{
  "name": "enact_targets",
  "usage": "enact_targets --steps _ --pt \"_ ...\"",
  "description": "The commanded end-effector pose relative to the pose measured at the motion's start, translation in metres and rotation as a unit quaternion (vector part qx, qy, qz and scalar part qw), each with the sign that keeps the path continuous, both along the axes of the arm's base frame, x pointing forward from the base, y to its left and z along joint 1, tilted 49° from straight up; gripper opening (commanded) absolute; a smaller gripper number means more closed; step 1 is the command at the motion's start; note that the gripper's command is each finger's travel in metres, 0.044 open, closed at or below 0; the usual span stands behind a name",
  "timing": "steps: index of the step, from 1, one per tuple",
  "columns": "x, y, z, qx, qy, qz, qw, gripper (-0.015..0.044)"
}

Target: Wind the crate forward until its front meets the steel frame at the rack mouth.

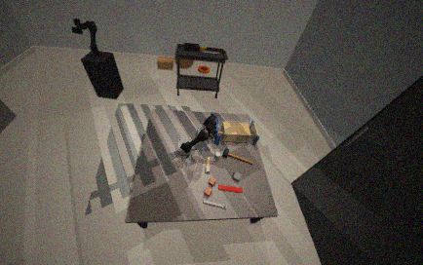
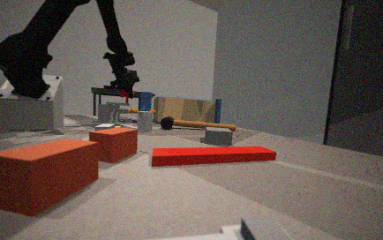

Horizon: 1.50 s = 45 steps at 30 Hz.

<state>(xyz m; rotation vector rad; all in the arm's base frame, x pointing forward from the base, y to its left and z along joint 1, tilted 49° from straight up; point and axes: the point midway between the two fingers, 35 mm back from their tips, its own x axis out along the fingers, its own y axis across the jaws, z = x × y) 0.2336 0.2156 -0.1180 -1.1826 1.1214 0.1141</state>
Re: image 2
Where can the red box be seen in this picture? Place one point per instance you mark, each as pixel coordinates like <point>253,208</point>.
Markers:
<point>115,144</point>
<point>34,178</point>

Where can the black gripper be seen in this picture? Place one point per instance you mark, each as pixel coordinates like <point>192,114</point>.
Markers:
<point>122,81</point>

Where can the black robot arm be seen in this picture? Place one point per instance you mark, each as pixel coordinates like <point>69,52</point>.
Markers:
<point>24,55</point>

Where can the red flat bar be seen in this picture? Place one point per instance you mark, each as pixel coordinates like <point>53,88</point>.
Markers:
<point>206,155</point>

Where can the wooden-handled black mallet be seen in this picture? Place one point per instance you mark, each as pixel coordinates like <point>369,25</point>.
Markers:
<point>168,122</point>

